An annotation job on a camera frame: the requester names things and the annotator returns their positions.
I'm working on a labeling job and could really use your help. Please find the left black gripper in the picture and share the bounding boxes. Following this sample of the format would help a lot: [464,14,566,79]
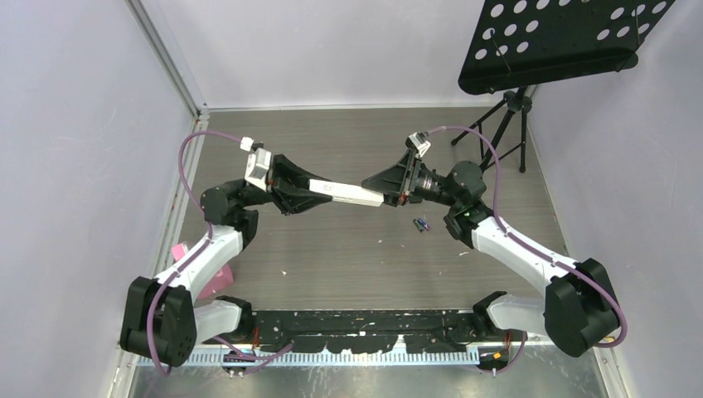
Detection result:
[230,155,332,216]

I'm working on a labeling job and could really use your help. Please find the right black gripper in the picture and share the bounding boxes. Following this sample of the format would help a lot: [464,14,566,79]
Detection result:
[360,149,460,209]

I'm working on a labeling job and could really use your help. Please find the white silver prism bar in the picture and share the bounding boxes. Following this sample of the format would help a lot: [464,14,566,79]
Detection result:
[308,179,384,207]

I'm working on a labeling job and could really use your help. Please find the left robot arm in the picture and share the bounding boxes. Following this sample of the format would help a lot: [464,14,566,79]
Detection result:
[119,153,334,367]

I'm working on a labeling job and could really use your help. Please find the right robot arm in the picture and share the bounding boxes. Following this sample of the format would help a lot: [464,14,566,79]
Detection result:
[361,149,628,357]

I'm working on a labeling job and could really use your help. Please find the dark green battery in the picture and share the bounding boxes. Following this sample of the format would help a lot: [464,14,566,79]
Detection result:
[413,219,425,233]

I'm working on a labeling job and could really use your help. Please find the blue purple battery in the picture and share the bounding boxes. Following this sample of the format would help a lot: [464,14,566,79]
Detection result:
[417,218,430,231]

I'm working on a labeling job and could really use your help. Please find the pink metronome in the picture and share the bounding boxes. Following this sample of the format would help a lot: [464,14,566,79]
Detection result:
[171,242,234,300]

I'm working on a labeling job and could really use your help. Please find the black tripod stand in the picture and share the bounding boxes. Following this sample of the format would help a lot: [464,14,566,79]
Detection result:
[470,86,532,173]

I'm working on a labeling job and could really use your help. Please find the black perforated music stand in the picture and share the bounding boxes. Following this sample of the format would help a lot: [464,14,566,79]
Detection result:
[458,0,673,95]

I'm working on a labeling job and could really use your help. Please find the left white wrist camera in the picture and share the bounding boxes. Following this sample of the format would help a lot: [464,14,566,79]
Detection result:
[240,137,273,192]

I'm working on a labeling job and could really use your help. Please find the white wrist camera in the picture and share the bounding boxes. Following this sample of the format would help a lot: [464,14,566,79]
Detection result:
[405,131,431,159]
[240,137,273,192]

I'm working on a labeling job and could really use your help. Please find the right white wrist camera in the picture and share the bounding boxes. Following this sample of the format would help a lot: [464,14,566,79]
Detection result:
[405,131,431,159]

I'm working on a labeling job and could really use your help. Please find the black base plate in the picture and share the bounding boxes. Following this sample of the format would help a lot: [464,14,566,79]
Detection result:
[235,309,505,354]

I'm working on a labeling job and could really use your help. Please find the white slotted cable duct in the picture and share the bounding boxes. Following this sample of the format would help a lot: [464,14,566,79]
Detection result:
[137,350,482,367]

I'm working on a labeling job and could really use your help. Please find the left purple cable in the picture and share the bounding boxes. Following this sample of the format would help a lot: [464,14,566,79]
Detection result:
[147,131,245,377]

